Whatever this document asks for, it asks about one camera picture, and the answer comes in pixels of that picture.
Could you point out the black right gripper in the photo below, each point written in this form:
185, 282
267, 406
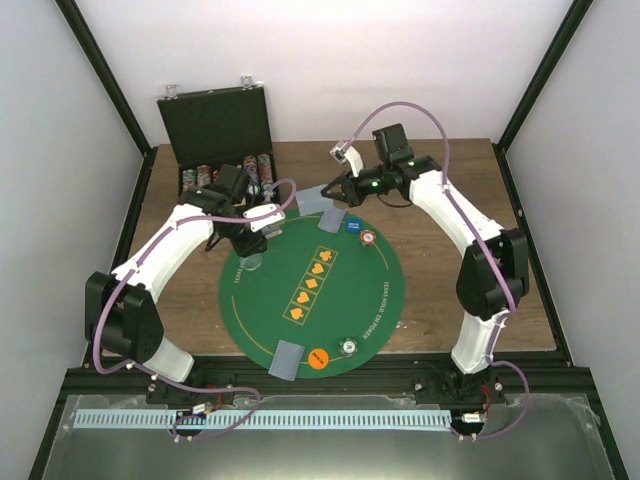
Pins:
343, 180

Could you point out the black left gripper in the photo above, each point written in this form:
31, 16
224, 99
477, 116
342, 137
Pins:
250, 247

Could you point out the clear acrylic dealer button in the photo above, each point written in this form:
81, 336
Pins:
252, 262

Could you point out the blue round button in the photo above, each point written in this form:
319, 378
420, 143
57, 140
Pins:
353, 225

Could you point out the orange small blind button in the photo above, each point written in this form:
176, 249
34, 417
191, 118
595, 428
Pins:
318, 359

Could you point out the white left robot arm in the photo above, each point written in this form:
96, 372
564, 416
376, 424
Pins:
121, 314

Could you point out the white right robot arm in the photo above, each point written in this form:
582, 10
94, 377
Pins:
494, 273

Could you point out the purple green chip row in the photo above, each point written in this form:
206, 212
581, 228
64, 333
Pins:
250, 165

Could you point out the orange blue chip row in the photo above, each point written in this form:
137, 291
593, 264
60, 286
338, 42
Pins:
203, 175

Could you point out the brown green chip row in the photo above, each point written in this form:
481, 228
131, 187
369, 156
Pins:
265, 174

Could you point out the leftmost multicolour chip row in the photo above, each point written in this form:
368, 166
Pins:
189, 180

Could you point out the round green poker mat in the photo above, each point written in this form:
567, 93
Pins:
314, 289

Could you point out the black poker set case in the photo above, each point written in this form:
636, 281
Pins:
217, 126

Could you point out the light blue slotted ruler strip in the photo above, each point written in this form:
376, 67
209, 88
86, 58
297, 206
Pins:
410, 420

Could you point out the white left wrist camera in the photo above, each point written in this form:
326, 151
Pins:
265, 215

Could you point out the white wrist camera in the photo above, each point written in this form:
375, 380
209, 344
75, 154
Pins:
265, 215
346, 154

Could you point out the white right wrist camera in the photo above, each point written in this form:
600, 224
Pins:
346, 154

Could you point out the black enclosure frame post left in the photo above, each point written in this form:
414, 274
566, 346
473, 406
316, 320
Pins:
92, 51

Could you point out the black enclosure frame post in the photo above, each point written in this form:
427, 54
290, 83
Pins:
92, 51
562, 38

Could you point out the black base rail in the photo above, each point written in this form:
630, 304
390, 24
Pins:
430, 378

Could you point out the black enclosure frame post right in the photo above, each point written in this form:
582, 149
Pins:
562, 38

